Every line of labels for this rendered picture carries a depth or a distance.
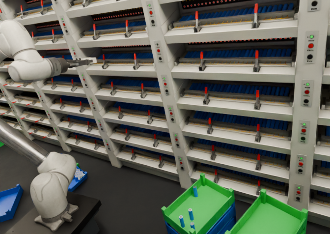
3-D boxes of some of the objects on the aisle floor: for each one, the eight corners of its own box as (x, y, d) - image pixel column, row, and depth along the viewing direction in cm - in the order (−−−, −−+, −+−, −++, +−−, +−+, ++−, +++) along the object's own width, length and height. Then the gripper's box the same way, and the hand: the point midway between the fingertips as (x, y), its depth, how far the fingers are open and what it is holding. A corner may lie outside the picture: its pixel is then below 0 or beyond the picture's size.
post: (120, 168, 212) (34, -75, 134) (112, 165, 217) (25, -70, 139) (133, 154, 227) (64, -74, 148) (126, 152, 232) (54, -69, 153)
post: (305, 226, 137) (358, -253, 58) (287, 220, 142) (313, -228, 63) (309, 199, 151) (356, -215, 73) (291, 195, 156) (318, -197, 78)
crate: (13, 218, 184) (7, 211, 180) (-16, 227, 181) (-22, 219, 178) (23, 190, 210) (19, 183, 207) (-1, 197, 208) (-6, 190, 204)
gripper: (48, 73, 126) (85, 66, 145) (68, 74, 117) (104, 66, 136) (45, 58, 124) (83, 53, 142) (65, 58, 115) (102, 52, 134)
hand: (89, 60), depth 137 cm, fingers open, 3 cm apart
